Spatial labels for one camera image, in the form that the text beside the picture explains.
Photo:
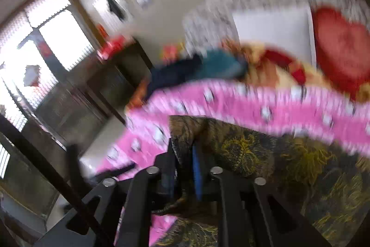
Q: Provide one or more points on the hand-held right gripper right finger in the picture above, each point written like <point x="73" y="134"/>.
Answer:
<point x="197" y="174"/>

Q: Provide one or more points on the black pole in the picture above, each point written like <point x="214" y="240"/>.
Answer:
<point x="43" y="163"/>

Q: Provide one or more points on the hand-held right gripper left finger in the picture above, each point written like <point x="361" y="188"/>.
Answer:
<point x="171" y="177"/>

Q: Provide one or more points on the pink printed blanket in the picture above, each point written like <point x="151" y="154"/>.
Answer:
<point x="231" y="102"/>

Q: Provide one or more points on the dark wooden cabinet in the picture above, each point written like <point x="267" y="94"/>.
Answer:
<point x="109" y="85"/>

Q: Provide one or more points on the white pillow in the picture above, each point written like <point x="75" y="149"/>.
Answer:
<point x="271" y="24"/>

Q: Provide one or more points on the orange floral quilt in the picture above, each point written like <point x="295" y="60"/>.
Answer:
<point x="267" y="70"/>

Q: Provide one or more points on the window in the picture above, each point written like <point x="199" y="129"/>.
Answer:
<point x="57" y="33"/>

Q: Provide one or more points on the red heart pillow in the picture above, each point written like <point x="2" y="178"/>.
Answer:
<point x="341" y="41"/>

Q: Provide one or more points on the dark blue cloth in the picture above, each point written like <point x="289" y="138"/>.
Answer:
<point x="170" y="70"/>

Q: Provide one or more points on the dark yellow floral cloth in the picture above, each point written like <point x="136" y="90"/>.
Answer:
<point x="260" y="154"/>

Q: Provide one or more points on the red box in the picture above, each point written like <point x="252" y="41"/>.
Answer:
<point x="111" y="47"/>

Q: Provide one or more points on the teal cloth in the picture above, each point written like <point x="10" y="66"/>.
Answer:
<point x="222" y="64"/>

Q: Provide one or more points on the black hanging garment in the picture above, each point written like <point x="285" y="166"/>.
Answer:
<point x="115" y="5"/>

